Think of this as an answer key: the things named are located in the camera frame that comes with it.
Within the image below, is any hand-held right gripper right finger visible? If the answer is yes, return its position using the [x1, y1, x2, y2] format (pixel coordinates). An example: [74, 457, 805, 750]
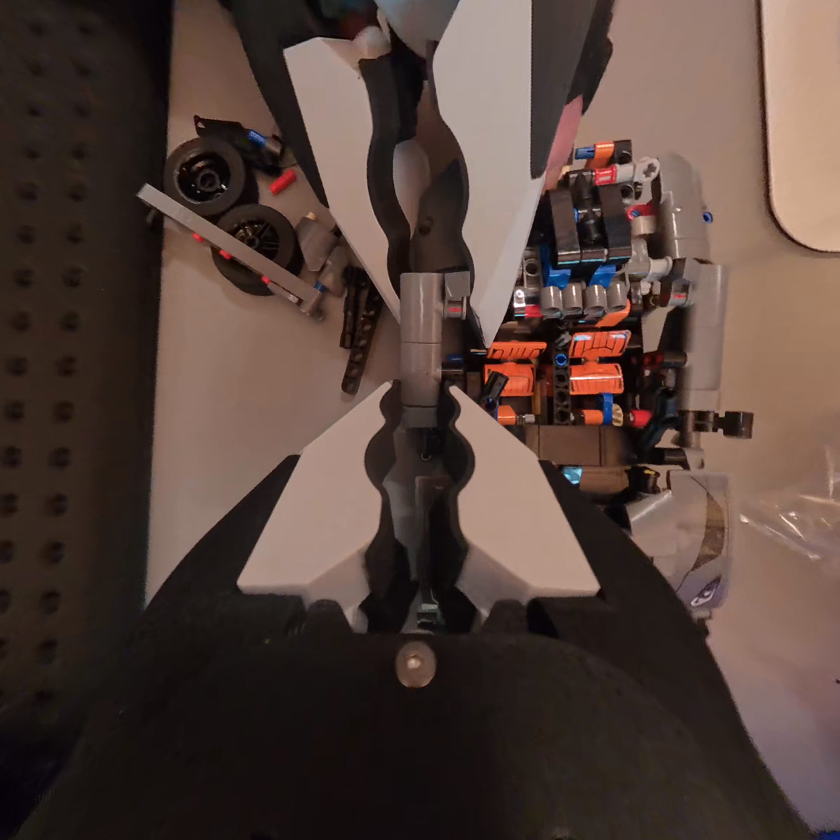
[448, 382, 601, 619]

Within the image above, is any lego car chassis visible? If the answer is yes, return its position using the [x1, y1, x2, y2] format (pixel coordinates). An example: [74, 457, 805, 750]
[377, 138, 756, 634]

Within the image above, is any white metal stand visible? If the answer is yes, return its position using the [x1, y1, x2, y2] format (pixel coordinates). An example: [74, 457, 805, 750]
[758, 0, 840, 253]

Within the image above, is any black lego panel blue pin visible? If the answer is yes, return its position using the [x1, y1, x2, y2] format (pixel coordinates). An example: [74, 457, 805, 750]
[192, 116, 287, 177]

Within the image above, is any person's left hand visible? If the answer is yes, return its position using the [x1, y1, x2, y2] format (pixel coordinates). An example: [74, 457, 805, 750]
[546, 98, 586, 178]

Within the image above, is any black lego wheel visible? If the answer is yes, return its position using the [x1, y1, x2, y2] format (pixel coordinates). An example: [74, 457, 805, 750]
[213, 203, 304, 296]
[163, 138, 249, 219]

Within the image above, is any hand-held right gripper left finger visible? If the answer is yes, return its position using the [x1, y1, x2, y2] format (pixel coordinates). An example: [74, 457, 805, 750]
[238, 381, 400, 632]

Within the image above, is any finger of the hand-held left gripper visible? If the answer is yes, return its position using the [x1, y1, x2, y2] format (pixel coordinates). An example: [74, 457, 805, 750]
[284, 38, 412, 322]
[430, 0, 547, 349]

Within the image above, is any plastic bag with lego pieces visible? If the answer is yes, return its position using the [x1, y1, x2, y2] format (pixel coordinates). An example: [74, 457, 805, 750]
[734, 453, 840, 572]

